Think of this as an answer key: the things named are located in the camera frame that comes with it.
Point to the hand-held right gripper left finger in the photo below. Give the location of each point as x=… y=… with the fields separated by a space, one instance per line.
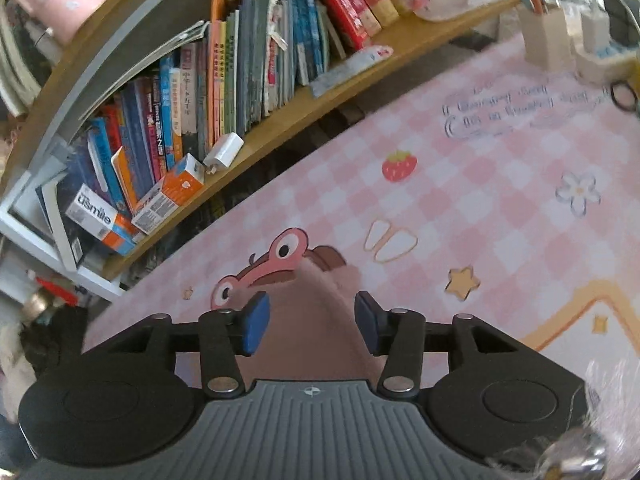
x=255 y=322

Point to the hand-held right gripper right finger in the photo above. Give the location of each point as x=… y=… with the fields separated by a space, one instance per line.
x=366 y=322

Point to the white and orange box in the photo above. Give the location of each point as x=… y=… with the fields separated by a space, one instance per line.
x=167 y=195

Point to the pink checkered printed mat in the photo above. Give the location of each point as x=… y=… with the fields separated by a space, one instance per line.
x=475 y=200

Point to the white charger plug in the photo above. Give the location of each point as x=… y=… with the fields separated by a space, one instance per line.
x=224 y=152

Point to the white blue orange carton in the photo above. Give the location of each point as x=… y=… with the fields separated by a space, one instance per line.
x=100 y=220

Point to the dark fluffy cloth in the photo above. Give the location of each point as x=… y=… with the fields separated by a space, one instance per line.
x=45 y=345

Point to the wooden bookshelf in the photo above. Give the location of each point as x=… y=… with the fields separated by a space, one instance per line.
x=300 y=110

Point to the row of books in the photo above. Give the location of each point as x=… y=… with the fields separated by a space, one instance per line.
x=240 y=75

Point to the white flat packet on shelf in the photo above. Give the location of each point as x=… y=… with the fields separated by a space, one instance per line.
x=350 y=72

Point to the beige pen holder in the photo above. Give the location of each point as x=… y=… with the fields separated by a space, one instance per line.
x=545 y=30

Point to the white desk organizer box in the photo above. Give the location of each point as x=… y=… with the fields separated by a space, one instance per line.
x=607 y=55

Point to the white shelf frame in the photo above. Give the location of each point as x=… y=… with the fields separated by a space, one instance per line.
x=45 y=240

